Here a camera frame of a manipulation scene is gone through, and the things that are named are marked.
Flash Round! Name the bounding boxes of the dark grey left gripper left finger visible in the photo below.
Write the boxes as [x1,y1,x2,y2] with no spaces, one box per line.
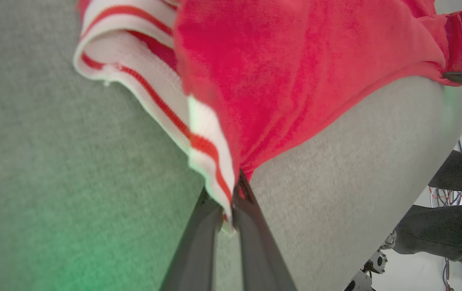
[159,187,224,291]

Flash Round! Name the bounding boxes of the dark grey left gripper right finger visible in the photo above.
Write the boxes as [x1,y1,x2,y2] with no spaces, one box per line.
[232,169,297,291]

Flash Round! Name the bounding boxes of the red and white garment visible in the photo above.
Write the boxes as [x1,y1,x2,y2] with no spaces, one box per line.
[73,0,462,236]

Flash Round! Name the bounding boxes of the white and black machine part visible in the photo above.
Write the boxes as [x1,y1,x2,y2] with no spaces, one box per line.
[343,250,389,291]

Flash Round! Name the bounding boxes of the grey fabric sofa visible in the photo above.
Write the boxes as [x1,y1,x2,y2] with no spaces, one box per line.
[0,0,462,291]

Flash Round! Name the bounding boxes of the bundle of coloured wires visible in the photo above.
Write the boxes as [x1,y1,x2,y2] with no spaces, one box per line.
[430,187,462,207]

